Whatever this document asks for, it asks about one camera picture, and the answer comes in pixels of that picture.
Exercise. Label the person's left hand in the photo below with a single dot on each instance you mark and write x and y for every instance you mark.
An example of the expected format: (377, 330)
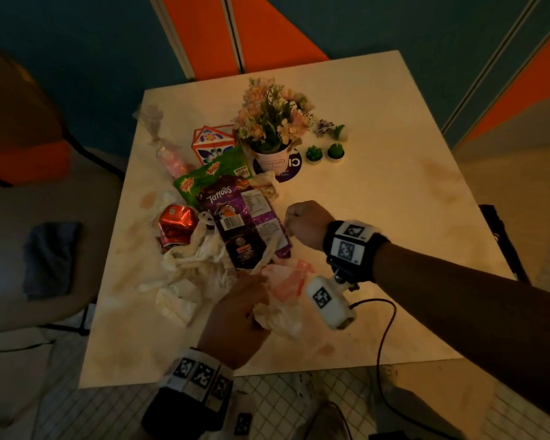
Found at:
(229, 325)

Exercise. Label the person's right hand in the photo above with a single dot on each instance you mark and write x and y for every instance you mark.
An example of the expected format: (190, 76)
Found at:
(311, 224)

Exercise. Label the person's left fingers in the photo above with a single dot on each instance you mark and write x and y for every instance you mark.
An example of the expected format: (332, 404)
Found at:
(255, 284)

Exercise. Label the person's right fingers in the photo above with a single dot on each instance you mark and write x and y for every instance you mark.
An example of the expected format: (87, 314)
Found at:
(292, 224)

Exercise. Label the person's right forearm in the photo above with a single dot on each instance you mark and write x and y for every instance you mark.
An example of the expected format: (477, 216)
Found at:
(476, 311)

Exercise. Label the pink plastic wrapper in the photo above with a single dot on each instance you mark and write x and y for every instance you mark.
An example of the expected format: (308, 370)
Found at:
(288, 279)

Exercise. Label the purple snack packet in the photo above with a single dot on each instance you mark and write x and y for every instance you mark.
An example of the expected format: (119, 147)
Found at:
(245, 224)

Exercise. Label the small crumpled paper scrap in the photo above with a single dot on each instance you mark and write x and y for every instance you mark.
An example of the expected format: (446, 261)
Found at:
(266, 184)

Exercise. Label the round purple coaster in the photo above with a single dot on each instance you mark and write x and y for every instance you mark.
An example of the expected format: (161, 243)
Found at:
(293, 167)

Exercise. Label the crumpled white tissue pile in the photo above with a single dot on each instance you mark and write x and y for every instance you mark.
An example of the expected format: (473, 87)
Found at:
(192, 270)

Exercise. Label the small green cactus candle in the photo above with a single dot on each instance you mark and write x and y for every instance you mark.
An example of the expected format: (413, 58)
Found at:
(314, 154)
(335, 152)
(340, 132)

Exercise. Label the crushed red can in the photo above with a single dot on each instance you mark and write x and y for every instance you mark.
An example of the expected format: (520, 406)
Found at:
(176, 224)

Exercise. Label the small purple artificial flower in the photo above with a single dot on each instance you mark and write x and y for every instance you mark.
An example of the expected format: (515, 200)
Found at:
(323, 127)

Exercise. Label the green snack packet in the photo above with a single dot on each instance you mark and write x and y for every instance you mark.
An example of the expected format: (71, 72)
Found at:
(197, 183)

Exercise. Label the artificial flowers in white pot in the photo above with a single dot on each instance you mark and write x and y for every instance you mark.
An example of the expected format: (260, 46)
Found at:
(270, 116)

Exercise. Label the white orange patterned carton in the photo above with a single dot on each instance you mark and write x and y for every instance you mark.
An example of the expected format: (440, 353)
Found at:
(211, 144)

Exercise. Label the clear plastic bag pink sweets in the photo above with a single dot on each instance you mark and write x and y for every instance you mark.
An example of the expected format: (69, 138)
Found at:
(169, 158)

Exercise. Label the person's leg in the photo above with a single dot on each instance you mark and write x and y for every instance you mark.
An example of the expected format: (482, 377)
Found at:
(323, 419)

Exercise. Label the dark blue cloth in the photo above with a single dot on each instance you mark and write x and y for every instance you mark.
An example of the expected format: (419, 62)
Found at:
(50, 258)

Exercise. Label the grey chair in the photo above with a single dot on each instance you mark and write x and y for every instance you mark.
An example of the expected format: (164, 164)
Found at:
(32, 178)

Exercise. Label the black chair frame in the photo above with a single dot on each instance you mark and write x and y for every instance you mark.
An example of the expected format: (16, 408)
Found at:
(502, 238)

